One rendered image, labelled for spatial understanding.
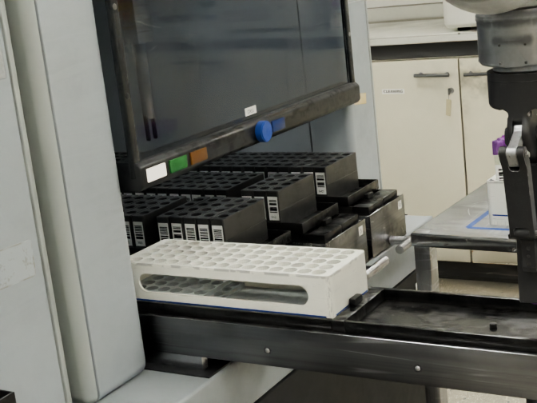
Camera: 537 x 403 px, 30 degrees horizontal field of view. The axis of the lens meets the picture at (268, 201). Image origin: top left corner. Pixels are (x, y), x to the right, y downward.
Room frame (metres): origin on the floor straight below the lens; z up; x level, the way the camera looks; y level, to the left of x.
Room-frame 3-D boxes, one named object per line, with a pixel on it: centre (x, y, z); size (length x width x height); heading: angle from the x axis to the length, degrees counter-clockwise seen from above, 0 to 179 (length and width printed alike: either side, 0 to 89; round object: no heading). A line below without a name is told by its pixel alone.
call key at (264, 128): (1.38, 0.00, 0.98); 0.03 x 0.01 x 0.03; 148
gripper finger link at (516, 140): (0.93, -0.24, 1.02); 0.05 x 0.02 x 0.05; 148
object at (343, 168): (1.61, -0.12, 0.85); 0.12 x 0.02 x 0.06; 147
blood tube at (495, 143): (1.34, -0.32, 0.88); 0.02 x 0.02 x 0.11
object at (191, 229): (1.38, 0.08, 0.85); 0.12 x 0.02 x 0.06; 148
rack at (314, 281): (1.17, 0.04, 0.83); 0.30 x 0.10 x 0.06; 58
